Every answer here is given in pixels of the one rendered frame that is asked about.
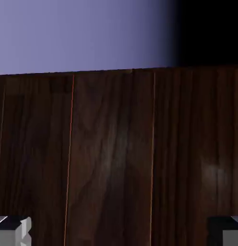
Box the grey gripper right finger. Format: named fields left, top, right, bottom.
left=206, top=215, right=238, bottom=246

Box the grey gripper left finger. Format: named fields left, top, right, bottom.
left=0, top=215, right=33, bottom=246

